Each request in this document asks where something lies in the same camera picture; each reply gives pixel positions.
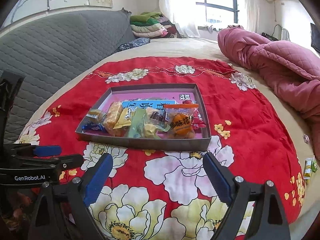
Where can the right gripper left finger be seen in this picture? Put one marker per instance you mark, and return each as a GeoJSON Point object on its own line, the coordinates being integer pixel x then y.
{"type": "Point", "coordinates": [94, 179]}

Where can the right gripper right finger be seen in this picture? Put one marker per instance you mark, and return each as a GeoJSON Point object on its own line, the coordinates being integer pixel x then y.
{"type": "Point", "coordinates": [221, 178]}

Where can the small gold cake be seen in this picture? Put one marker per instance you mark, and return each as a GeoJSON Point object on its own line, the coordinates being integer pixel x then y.
{"type": "Point", "coordinates": [95, 116]}

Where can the red Alpenliebe candy pack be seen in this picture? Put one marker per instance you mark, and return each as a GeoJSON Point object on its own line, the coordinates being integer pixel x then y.
{"type": "Point", "coordinates": [195, 120]}

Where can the rice cracker snack pack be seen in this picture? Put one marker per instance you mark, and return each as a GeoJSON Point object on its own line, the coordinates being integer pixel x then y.
{"type": "Point", "coordinates": [111, 118]}

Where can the yellow pastry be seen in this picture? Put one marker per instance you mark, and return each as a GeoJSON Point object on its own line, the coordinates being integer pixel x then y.
{"type": "Point", "coordinates": [150, 130]}

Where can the orange peanut snack bag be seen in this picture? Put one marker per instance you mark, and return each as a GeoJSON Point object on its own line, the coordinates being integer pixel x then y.
{"type": "Point", "coordinates": [179, 119]}

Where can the dark brown candy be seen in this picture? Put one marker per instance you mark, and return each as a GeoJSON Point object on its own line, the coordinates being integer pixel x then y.
{"type": "Point", "coordinates": [157, 117]}

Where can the blue biscuit packet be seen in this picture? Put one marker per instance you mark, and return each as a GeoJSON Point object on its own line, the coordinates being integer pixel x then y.
{"type": "Point", "coordinates": [93, 127]}

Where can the yellow Alpenliebe candy pack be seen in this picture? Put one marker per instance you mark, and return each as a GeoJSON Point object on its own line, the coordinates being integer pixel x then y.
{"type": "Point", "coordinates": [125, 118]}

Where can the red floral cloth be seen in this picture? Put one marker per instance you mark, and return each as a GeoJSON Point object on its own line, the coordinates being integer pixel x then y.
{"type": "Point", "coordinates": [154, 194]}

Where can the grey shallow box tray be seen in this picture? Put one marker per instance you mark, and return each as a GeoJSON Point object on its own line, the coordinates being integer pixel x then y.
{"type": "Point", "coordinates": [151, 97]}

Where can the small yellow green packet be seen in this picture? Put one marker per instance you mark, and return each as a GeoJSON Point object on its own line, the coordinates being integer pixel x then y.
{"type": "Point", "coordinates": [309, 168]}

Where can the pink quilted blanket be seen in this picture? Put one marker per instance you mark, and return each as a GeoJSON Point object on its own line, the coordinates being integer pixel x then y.
{"type": "Point", "coordinates": [290, 70]}

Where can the blue patterned cushion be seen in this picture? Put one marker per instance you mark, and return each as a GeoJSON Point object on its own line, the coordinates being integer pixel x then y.
{"type": "Point", "coordinates": [134, 44]}

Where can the stack of folded clothes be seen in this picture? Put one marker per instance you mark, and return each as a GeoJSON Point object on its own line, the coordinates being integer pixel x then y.
{"type": "Point", "coordinates": [152, 25]}

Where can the dark television screen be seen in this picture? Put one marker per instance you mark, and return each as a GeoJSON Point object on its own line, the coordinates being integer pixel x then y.
{"type": "Point", "coordinates": [315, 38]}

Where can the white sheer curtain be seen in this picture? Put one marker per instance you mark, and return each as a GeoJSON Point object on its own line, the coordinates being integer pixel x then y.
{"type": "Point", "coordinates": [184, 15]}

